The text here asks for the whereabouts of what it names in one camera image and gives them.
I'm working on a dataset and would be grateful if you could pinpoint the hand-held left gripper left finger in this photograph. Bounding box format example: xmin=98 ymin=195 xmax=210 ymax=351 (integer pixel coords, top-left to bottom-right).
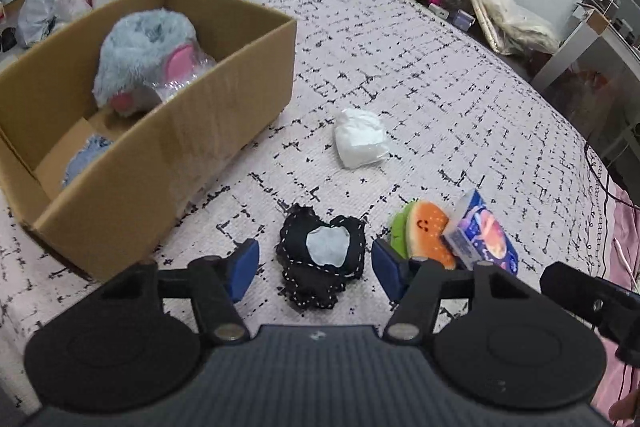
xmin=85 ymin=237 xmax=261 ymax=344

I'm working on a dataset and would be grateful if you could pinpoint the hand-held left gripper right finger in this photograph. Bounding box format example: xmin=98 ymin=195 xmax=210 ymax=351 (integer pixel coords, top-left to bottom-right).
xmin=371 ymin=237 xmax=551 ymax=344

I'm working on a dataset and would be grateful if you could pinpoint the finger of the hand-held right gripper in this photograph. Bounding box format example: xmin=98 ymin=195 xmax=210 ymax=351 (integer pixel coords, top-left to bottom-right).
xmin=539 ymin=261 xmax=640 ymax=326

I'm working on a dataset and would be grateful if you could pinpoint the black cloth pouch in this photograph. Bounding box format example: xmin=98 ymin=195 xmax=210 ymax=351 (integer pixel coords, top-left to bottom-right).
xmin=274 ymin=203 xmax=366 ymax=311

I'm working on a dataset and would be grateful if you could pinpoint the brown cardboard box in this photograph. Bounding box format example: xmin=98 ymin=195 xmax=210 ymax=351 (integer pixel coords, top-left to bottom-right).
xmin=0 ymin=0 xmax=299 ymax=282

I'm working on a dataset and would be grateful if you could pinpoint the small blue knit toy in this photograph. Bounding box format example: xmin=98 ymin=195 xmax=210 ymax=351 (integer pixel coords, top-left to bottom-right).
xmin=60 ymin=134 xmax=115 ymax=188

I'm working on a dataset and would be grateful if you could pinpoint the clear plastic bag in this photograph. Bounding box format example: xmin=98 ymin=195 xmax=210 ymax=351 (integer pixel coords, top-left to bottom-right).
xmin=150 ymin=46 xmax=219 ymax=106

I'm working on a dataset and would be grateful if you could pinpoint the fluffy blue plush toy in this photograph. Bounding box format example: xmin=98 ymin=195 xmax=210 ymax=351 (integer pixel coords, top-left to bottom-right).
xmin=92 ymin=8 xmax=211 ymax=116

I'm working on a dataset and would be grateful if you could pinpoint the person's right hand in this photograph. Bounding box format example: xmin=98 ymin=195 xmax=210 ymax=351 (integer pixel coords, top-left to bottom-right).
xmin=607 ymin=385 xmax=640 ymax=423

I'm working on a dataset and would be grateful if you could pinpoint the orange watermelon slice plush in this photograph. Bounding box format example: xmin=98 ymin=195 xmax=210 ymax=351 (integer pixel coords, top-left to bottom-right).
xmin=389 ymin=200 xmax=459 ymax=271

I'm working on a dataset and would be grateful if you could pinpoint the pink bed sheet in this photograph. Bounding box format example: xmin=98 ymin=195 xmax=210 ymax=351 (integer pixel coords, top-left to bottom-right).
xmin=592 ymin=179 xmax=640 ymax=414

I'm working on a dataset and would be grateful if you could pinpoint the blue tissue packet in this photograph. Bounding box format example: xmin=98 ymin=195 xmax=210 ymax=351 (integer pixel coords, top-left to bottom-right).
xmin=442 ymin=188 xmax=520 ymax=276

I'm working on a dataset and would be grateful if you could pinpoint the white crumpled cloth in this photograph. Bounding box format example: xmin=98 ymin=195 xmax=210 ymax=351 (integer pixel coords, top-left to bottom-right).
xmin=333 ymin=108 xmax=390 ymax=170

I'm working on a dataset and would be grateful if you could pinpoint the black-and-white patterned blanket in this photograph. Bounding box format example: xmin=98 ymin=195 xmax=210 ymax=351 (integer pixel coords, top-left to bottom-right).
xmin=0 ymin=0 xmax=617 ymax=410

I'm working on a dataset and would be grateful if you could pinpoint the white desk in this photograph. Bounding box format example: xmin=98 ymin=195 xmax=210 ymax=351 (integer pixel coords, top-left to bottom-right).
xmin=529 ymin=0 xmax=640 ymax=160

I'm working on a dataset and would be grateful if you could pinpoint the white plastic bag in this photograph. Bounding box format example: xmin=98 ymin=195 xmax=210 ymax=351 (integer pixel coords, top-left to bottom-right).
xmin=52 ymin=0 xmax=95 ymax=26

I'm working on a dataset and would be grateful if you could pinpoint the black shoe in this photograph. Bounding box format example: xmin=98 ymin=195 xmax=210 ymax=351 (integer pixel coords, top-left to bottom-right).
xmin=0 ymin=26 xmax=21 ymax=53

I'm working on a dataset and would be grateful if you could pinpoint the grey plastic bag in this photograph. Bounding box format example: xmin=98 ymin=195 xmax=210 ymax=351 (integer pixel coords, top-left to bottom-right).
xmin=17 ymin=0 xmax=77 ymax=48

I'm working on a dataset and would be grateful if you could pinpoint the white cable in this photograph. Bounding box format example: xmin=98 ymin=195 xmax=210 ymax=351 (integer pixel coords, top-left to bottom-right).
xmin=613 ymin=238 xmax=639 ymax=294

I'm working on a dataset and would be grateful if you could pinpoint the black cable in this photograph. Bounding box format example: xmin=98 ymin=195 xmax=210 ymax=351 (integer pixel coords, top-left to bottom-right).
xmin=582 ymin=141 xmax=640 ymax=208

